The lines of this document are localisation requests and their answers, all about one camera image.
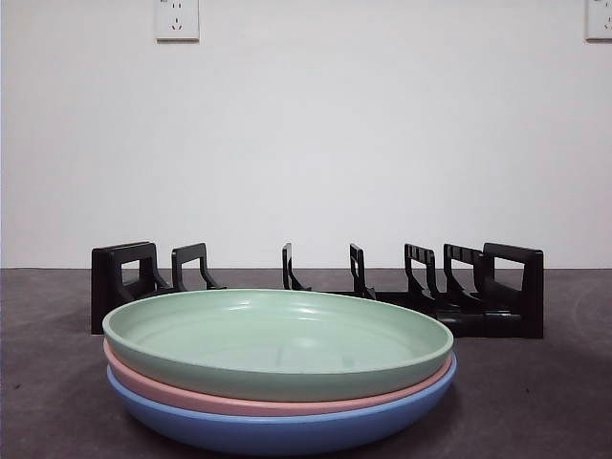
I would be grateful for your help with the green round plate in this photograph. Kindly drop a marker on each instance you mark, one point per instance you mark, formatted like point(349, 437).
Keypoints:
point(268, 334)

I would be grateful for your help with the pink round plate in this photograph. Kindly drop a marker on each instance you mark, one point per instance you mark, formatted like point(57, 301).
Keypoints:
point(191, 399)

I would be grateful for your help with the blue round plate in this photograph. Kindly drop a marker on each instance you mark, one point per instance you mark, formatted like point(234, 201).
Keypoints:
point(287, 435)

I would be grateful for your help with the black plastic dish rack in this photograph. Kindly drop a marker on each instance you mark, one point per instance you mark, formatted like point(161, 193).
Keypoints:
point(531, 296)

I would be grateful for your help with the white wall socket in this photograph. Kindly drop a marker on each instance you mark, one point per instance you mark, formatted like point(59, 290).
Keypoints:
point(177, 19)
point(600, 19)

